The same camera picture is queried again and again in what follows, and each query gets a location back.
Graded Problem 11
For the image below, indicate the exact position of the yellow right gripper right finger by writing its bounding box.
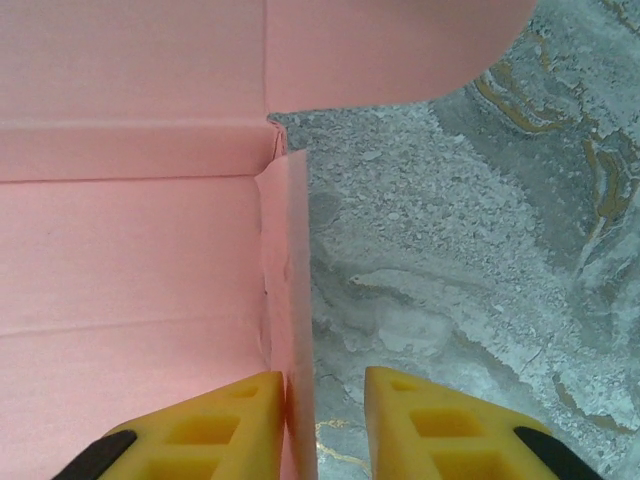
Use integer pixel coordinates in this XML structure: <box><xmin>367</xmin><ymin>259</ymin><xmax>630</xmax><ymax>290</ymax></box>
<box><xmin>363</xmin><ymin>366</ymin><xmax>604</xmax><ymax>480</ymax></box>

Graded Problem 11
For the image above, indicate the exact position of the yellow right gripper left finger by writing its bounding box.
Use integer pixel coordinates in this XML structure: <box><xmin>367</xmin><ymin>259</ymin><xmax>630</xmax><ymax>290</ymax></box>
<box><xmin>52</xmin><ymin>370</ymin><xmax>287</xmax><ymax>480</ymax></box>

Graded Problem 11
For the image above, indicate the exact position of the pink paper box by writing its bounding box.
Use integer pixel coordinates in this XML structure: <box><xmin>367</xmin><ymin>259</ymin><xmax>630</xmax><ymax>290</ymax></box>
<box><xmin>0</xmin><ymin>0</ymin><xmax>539</xmax><ymax>480</ymax></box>

